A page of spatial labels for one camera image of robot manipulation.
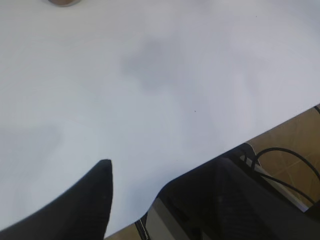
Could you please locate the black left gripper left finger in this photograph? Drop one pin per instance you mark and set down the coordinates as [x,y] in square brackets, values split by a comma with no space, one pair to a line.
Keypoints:
[80,213]

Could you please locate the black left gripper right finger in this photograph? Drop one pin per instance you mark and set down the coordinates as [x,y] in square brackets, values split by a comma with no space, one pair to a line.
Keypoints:
[225,203]

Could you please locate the Nescafe coffee bottle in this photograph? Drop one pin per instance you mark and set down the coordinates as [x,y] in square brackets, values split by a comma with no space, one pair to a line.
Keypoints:
[64,3]

